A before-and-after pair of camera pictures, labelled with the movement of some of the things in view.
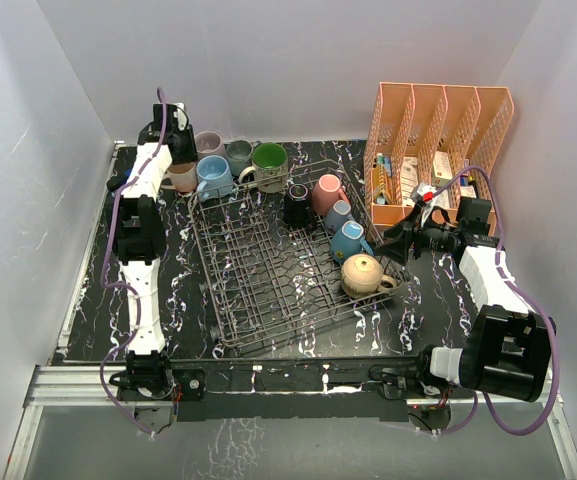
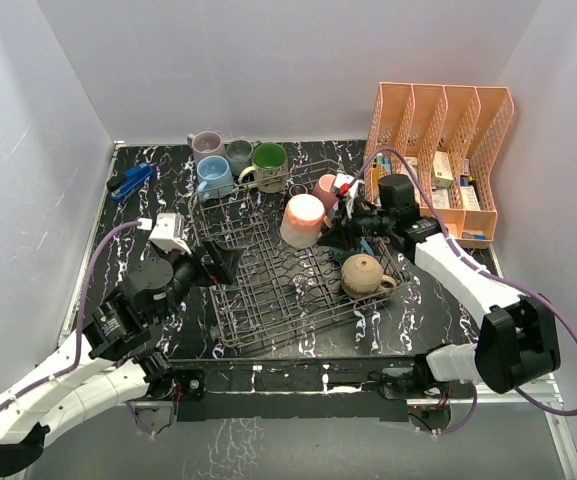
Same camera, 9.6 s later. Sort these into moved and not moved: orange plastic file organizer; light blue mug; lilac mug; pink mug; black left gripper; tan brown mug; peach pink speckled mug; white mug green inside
Moved: black left gripper; peach pink speckled mug
Not moved: white mug green inside; pink mug; light blue mug; lilac mug; orange plastic file organizer; tan brown mug
